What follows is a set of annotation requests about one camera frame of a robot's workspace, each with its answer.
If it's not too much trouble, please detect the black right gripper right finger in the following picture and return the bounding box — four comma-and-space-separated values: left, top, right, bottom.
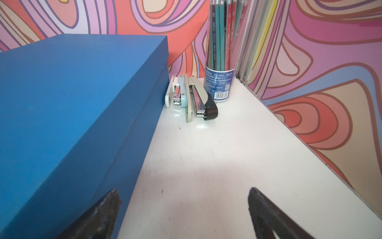
248, 187, 313, 239

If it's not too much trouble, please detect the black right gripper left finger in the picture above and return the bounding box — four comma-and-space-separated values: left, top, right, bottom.
56, 189, 121, 239

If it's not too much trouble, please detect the blue shoebox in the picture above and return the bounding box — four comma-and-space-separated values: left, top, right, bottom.
1, 34, 169, 239

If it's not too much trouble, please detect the beige black stapler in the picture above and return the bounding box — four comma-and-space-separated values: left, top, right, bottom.
184, 75, 218, 122

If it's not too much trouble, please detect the small white stapler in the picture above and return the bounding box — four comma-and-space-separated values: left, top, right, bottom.
165, 76, 188, 108

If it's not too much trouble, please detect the clear pencil tube blue cap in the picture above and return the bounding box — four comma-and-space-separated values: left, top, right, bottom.
204, 0, 248, 102

